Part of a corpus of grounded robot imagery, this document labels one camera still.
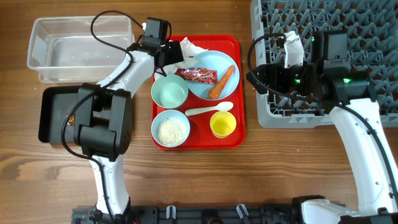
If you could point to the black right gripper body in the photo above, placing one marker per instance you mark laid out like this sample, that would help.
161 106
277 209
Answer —
296 78

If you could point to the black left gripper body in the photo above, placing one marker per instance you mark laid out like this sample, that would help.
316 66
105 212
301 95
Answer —
173 53

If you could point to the white tissue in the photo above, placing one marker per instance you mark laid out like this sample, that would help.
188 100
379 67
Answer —
189 50

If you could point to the red snack wrapper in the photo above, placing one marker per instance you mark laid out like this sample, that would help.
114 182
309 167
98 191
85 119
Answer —
199 75

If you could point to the mint green bowl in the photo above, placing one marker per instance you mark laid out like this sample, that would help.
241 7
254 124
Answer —
169 92

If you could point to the orange carrot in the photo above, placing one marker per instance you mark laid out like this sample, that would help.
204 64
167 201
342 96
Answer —
216 90

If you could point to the light blue bowl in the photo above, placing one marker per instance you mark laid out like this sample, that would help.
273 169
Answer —
172 114

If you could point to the brown mushroom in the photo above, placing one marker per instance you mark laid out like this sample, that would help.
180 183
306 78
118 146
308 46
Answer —
71 121

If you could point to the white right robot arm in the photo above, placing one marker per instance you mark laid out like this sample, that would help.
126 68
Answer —
328 80

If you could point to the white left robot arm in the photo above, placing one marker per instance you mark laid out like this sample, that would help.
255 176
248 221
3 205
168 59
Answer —
103 124

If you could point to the grey dishwasher rack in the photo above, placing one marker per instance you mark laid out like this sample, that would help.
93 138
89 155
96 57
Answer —
371 27

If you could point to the light blue plate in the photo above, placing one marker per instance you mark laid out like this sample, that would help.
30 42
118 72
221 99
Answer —
219 61

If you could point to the red serving tray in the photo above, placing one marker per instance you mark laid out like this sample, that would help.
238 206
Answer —
201 136

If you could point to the white plastic spoon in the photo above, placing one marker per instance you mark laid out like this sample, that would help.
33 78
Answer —
223 106

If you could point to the yellow cup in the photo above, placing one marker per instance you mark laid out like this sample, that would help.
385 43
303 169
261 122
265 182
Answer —
222 124

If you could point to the clear plastic bin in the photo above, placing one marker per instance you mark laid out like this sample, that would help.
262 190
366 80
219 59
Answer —
63 50

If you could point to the black tray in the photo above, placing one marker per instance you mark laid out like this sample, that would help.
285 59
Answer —
57 103

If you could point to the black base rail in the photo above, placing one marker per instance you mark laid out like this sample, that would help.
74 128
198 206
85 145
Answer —
278 213

